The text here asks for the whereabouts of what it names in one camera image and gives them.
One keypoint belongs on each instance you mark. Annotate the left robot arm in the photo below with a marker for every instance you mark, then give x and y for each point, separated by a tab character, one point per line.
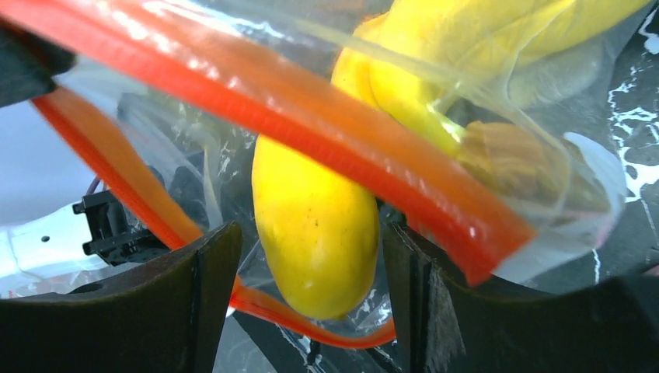
61	227

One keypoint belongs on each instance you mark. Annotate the clear zip top bag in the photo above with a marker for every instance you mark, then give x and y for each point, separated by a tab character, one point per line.
221	75

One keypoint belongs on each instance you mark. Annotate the yellow banana bunch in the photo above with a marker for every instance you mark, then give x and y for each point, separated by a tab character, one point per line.
530	53

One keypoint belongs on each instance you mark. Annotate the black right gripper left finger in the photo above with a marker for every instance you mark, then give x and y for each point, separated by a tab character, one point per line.
165	315

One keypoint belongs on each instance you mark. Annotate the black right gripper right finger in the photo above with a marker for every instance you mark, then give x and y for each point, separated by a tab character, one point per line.
444	325

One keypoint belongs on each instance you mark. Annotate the yellow mango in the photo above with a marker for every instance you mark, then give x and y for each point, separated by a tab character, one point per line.
319	231

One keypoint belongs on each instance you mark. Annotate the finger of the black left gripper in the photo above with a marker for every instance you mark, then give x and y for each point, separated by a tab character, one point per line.
29	64

